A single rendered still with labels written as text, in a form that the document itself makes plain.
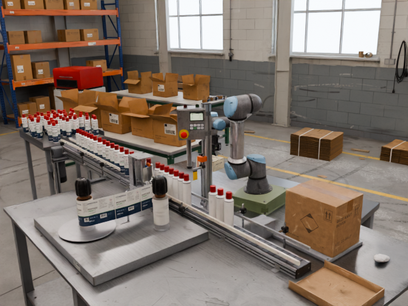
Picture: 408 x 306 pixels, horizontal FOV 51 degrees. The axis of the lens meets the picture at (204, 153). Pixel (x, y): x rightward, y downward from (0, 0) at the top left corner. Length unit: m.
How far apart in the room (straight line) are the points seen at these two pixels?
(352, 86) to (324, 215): 5.79
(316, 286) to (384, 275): 0.34
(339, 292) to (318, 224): 0.36
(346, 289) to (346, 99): 6.07
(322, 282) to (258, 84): 6.95
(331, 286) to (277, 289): 0.24
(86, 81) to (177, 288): 6.20
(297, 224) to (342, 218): 0.24
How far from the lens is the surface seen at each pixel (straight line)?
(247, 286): 2.00
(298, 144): 6.57
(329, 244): 2.20
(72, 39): 9.97
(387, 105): 7.66
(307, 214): 2.22
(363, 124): 7.85
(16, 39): 9.34
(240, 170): 2.65
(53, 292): 3.22
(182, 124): 2.52
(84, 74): 7.82
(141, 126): 4.66
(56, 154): 4.16
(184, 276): 2.07
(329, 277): 2.10
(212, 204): 2.40
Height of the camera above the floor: 1.95
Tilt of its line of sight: 17 degrees down
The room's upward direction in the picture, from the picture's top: 1 degrees counter-clockwise
